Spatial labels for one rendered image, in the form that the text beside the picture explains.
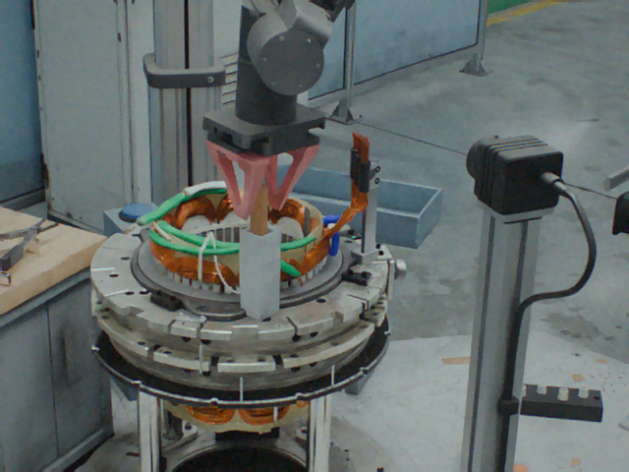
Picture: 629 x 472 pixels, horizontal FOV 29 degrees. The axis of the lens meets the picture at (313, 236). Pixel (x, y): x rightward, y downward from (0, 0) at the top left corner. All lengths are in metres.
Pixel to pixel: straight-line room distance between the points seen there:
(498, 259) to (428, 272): 3.04
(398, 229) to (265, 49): 0.57
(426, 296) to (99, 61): 1.19
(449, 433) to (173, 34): 0.65
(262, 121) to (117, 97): 2.49
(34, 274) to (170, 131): 0.43
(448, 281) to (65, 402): 2.43
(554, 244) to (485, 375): 3.29
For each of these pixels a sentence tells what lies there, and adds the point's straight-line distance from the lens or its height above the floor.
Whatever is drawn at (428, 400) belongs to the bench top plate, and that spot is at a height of 0.78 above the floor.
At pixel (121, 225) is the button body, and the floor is 1.03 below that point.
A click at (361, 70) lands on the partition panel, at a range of 5.22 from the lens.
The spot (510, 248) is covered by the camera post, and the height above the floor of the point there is 1.33.
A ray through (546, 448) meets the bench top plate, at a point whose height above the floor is 0.78.
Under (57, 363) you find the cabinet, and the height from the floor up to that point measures 0.93.
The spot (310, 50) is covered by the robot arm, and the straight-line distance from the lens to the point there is 1.02.
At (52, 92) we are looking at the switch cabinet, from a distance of 3.83.
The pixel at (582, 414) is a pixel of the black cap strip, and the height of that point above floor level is 0.79.
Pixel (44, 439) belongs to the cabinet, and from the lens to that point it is 1.50.
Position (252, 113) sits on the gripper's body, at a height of 1.31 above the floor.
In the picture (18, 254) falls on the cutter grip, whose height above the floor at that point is 1.09.
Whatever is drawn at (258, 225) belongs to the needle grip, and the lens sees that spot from 1.17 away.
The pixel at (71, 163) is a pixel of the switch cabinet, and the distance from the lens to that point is 3.85.
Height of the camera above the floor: 1.66
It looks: 24 degrees down
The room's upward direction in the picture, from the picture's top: 2 degrees clockwise
